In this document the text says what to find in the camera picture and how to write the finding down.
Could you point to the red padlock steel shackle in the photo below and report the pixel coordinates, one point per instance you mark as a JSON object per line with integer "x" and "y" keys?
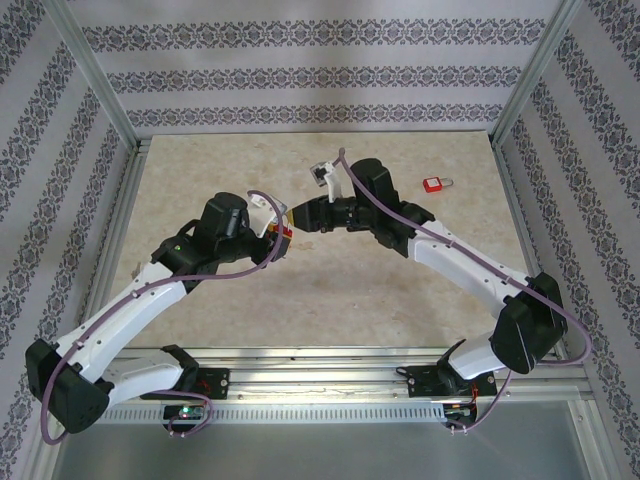
{"x": 286, "y": 236}
{"x": 431, "y": 185}

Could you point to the small tan key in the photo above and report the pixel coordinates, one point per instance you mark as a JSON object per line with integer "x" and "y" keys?
{"x": 135, "y": 272}

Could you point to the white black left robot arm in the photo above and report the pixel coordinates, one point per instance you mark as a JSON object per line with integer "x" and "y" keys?
{"x": 115, "y": 325}

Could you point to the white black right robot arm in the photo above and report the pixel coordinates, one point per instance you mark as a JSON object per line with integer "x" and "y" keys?
{"x": 460, "y": 260}

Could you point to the small controller circuit board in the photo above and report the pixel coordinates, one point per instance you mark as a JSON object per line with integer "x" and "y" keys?
{"x": 460, "y": 411}
{"x": 185, "y": 412}

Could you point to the grey sheet metal panel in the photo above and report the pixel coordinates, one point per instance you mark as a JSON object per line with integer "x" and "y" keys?
{"x": 320, "y": 455}

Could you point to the aluminium table side rail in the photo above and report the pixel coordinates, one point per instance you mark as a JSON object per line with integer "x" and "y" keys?
{"x": 117, "y": 210}
{"x": 524, "y": 225}

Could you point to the aluminium arm base rail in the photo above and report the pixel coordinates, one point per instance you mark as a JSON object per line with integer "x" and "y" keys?
{"x": 320, "y": 382}

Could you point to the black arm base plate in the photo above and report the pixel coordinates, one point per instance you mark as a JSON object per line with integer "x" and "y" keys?
{"x": 215, "y": 382}
{"x": 420, "y": 382}

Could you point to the aluminium frame corner post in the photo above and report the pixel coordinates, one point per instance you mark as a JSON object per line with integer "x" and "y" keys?
{"x": 536, "y": 70}
{"x": 93, "y": 70}

